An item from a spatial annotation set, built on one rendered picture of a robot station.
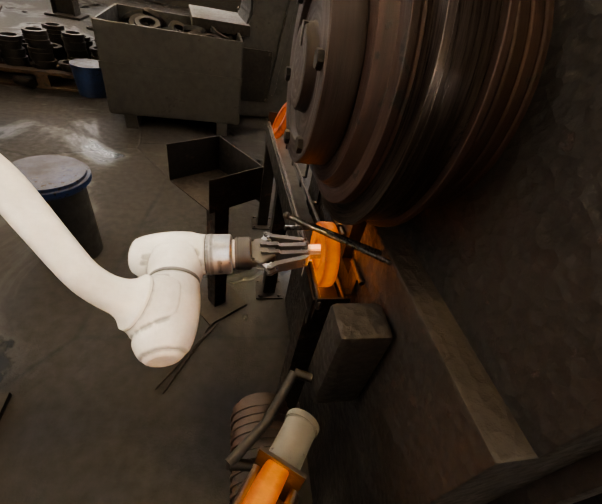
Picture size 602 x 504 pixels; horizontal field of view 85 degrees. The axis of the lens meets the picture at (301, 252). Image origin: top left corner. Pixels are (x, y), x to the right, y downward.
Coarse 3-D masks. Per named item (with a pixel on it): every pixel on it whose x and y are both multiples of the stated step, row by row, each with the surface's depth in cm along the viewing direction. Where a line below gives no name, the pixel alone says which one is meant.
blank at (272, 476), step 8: (264, 464) 41; (272, 464) 42; (264, 472) 40; (272, 472) 40; (280, 472) 41; (288, 472) 43; (256, 480) 38; (264, 480) 38; (272, 480) 39; (280, 480) 39; (256, 488) 37; (264, 488) 38; (272, 488) 38; (280, 488) 38; (248, 496) 36; (256, 496) 37; (264, 496) 37; (272, 496) 37
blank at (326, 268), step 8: (320, 224) 75; (328, 224) 74; (312, 232) 82; (336, 232) 72; (312, 240) 81; (320, 240) 74; (328, 240) 70; (328, 248) 70; (336, 248) 70; (328, 256) 69; (336, 256) 70; (320, 264) 73; (328, 264) 70; (336, 264) 70; (320, 272) 73; (328, 272) 71; (336, 272) 71; (320, 280) 73; (328, 280) 72
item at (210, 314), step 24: (168, 144) 109; (192, 144) 115; (216, 144) 122; (192, 168) 120; (216, 168) 128; (240, 168) 118; (192, 192) 111; (216, 192) 100; (240, 192) 108; (216, 216) 117; (216, 288) 142; (216, 312) 148
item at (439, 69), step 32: (448, 0) 30; (480, 0) 31; (448, 32) 30; (480, 32) 32; (448, 64) 32; (480, 64) 33; (416, 96) 34; (448, 96) 34; (416, 128) 34; (448, 128) 36; (416, 160) 38; (448, 160) 39; (320, 192) 69; (384, 192) 41; (416, 192) 43; (352, 224) 52
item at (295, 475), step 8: (264, 448) 46; (264, 456) 46; (272, 456) 45; (280, 464) 45; (288, 464) 45; (296, 472) 44; (288, 480) 46; (296, 480) 45; (304, 480) 44; (288, 488) 47; (296, 488) 46; (280, 496) 50
